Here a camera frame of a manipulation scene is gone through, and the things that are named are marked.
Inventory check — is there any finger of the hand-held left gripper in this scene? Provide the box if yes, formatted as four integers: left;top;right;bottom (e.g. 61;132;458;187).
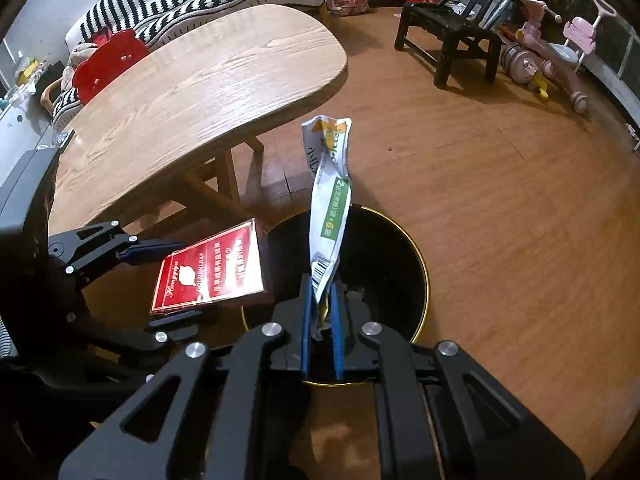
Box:
67;305;221;357
48;221;187;286

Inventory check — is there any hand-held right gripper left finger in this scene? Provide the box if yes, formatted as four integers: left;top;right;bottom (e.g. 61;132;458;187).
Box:
57;274;321;480

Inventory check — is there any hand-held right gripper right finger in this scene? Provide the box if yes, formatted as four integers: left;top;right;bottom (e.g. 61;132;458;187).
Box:
327;280;586;480

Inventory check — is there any red box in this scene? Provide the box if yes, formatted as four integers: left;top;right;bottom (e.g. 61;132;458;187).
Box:
150;218;275;316

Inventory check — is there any black round bin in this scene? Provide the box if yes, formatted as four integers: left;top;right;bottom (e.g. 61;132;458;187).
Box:
241;205;430;388

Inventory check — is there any white packet wrapper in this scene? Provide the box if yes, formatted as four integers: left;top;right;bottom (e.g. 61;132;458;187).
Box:
301;116;355;342

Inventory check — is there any beige plush toy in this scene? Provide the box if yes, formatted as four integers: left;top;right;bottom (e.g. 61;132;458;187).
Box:
62;42;98;92

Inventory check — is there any red plastic child chair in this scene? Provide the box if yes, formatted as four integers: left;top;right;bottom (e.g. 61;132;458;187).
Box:
71;29;151;106

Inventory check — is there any wooden oval table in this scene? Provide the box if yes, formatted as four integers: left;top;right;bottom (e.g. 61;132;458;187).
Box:
47;4;349;241

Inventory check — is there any black wooden chair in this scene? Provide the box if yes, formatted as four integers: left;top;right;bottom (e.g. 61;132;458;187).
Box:
394;0;531;92

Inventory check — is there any pink toy tricycle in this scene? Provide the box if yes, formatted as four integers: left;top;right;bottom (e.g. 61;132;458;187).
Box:
500;0;591;115

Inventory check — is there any white metal railing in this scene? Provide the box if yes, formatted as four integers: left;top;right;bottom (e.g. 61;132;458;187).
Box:
582;10;640;153

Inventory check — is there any pink toy scooter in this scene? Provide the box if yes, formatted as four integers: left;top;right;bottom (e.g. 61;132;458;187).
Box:
562;0;618;76

